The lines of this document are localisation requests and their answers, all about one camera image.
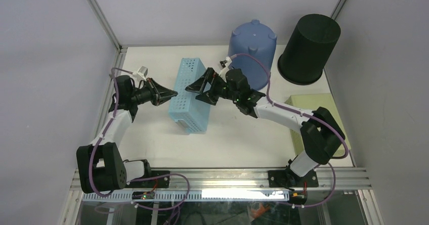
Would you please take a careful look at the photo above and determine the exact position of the purple cable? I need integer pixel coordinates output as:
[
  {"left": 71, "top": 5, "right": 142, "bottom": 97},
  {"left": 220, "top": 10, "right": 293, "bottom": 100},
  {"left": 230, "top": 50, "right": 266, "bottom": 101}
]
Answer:
[
  {"left": 234, "top": 53, "right": 350, "bottom": 208},
  {"left": 88, "top": 67, "right": 191, "bottom": 212}
]

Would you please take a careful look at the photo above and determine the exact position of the aluminium front rail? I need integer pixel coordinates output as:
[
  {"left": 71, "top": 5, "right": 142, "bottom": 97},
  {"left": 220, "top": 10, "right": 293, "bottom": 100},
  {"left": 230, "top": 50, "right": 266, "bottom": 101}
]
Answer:
[{"left": 70, "top": 168, "right": 373, "bottom": 192}]

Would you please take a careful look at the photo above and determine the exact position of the light blue perforated basket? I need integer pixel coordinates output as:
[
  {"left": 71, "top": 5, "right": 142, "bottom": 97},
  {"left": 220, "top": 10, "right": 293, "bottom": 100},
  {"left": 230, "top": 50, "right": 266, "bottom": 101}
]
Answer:
[{"left": 168, "top": 58, "right": 210, "bottom": 134}]

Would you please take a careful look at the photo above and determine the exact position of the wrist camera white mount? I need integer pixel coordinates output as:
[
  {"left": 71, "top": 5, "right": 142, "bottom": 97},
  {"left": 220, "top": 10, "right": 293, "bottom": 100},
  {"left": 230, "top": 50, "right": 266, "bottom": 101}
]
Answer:
[
  {"left": 220, "top": 56, "right": 232, "bottom": 73},
  {"left": 132, "top": 66, "right": 148, "bottom": 82}
]

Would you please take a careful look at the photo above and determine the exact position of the orange object under table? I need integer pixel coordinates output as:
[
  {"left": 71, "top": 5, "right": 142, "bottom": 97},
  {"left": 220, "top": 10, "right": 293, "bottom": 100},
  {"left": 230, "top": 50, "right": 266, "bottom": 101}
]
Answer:
[{"left": 250, "top": 202, "right": 271, "bottom": 219}]

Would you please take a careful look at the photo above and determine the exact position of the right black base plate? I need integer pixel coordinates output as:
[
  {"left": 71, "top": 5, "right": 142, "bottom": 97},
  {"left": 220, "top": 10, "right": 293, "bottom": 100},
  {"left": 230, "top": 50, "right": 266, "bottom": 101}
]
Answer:
[{"left": 267, "top": 170, "right": 319, "bottom": 189}]

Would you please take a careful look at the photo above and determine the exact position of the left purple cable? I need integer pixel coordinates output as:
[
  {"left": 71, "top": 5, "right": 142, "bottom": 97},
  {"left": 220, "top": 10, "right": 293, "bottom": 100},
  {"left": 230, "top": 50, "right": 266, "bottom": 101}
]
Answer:
[{"left": 88, "top": 67, "right": 191, "bottom": 212}]

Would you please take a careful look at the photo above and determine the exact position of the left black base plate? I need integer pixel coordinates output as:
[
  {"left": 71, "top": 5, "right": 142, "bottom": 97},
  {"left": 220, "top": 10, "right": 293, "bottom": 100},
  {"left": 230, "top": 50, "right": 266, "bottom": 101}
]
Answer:
[{"left": 125, "top": 170, "right": 170, "bottom": 189}]

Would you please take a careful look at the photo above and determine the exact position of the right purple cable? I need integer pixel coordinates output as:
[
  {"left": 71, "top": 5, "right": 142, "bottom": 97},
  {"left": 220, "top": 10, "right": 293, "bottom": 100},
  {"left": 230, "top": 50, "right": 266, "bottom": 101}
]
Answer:
[{"left": 234, "top": 53, "right": 350, "bottom": 208}]

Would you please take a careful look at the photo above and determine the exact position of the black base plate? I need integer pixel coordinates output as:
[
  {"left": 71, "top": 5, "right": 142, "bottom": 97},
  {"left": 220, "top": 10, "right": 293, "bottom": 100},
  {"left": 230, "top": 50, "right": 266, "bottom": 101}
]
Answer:
[
  {"left": 125, "top": 170, "right": 170, "bottom": 189},
  {"left": 267, "top": 170, "right": 319, "bottom": 189}
]

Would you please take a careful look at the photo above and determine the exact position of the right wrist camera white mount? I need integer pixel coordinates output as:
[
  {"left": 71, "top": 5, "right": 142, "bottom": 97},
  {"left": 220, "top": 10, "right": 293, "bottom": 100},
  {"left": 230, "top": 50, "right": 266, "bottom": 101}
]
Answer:
[{"left": 220, "top": 56, "right": 232, "bottom": 73}]

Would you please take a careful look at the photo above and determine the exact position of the white slotted cable duct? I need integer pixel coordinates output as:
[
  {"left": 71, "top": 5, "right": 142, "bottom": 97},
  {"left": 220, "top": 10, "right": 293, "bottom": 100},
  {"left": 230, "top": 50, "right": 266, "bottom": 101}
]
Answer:
[{"left": 82, "top": 189, "right": 289, "bottom": 202}]

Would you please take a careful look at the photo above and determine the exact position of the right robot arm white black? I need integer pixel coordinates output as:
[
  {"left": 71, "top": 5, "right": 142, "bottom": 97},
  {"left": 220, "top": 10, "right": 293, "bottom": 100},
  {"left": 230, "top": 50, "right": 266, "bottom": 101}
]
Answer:
[{"left": 185, "top": 68, "right": 345, "bottom": 187}]

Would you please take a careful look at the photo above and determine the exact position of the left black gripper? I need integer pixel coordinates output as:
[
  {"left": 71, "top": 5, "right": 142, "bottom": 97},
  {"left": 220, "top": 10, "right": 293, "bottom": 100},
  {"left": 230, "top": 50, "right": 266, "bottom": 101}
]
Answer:
[{"left": 130, "top": 77, "right": 178, "bottom": 107}]

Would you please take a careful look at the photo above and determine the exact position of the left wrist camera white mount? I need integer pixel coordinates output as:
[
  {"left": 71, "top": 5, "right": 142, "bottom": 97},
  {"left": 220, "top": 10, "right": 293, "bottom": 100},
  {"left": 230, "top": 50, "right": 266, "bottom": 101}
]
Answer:
[{"left": 132, "top": 66, "right": 148, "bottom": 82}]

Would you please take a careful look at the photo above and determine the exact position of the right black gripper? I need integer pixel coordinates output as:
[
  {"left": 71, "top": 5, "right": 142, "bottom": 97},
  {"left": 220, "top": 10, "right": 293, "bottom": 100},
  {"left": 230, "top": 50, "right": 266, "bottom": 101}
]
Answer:
[{"left": 185, "top": 69, "right": 239, "bottom": 107}]

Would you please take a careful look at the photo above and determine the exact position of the large black plastic bucket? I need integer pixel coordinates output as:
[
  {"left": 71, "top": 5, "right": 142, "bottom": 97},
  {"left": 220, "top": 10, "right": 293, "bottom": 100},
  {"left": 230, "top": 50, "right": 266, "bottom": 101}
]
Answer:
[{"left": 277, "top": 14, "right": 341, "bottom": 85}]

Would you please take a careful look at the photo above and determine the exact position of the yellow-green perforated basket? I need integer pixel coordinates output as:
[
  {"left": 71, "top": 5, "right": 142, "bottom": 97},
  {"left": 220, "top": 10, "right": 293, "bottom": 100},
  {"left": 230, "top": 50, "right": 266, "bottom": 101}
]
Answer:
[{"left": 285, "top": 93, "right": 352, "bottom": 158}]

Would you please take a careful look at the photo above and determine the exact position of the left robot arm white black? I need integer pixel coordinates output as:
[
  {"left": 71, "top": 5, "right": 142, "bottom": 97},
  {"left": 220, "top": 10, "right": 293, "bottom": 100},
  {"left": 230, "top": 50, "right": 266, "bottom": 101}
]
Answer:
[{"left": 76, "top": 75, "right": 178, "bottom": 197}]

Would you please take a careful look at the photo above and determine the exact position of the large blue plastic bucket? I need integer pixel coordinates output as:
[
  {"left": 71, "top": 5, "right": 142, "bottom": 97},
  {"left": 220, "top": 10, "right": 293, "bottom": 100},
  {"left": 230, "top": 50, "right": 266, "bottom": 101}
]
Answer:
[{"left": 228, "top": 19, "right": 277, "bottom": 90}]

